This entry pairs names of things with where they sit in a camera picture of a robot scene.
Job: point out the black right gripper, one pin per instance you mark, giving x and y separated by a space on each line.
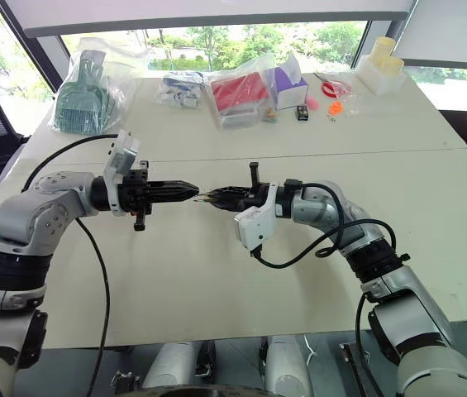
253 199

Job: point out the silver rounded robot leg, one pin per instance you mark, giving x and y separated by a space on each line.
171 366
287 368

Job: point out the cream plastic cylinder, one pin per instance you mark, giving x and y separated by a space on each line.
393 66
382 47

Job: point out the dark window frame post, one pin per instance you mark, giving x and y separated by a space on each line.
365 41
36 49

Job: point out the orange plastic pieces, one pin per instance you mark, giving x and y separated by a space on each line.
336 108

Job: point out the dark rounded robot base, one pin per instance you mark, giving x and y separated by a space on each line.
192 392

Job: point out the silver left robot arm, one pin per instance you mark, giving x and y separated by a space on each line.
30 215

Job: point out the small brass padlock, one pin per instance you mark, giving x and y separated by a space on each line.
210 197

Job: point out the large clear plastic bag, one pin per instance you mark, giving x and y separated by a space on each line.
127 70

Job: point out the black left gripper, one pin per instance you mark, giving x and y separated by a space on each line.
134 192

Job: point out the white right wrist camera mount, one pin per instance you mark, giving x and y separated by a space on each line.
258 225

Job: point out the small padlock key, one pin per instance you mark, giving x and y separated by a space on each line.
199 198

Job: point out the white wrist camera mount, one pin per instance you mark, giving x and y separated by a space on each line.
122 159
258 225

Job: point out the pink soft object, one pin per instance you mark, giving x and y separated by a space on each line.
313 103

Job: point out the clear bag around red box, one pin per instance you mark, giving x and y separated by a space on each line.
253 66

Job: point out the small colourful toy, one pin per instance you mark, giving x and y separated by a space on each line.
270 116

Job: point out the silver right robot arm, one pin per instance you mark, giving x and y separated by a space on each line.
415 297

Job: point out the white block holder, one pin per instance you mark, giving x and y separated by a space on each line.
375 78

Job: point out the bag of white blue parts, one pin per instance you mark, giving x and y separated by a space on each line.
179 91

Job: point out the green plastic dustpan set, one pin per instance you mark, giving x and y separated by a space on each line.
82 103

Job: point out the small black clamp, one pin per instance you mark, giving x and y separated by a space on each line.
125 381

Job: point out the small black box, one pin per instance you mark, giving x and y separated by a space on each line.
302 113

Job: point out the black flat bracket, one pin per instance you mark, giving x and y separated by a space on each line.
357 368

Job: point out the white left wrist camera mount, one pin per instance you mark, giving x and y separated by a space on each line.
122 159

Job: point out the purple white tissue box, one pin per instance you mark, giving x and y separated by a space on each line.
293 89

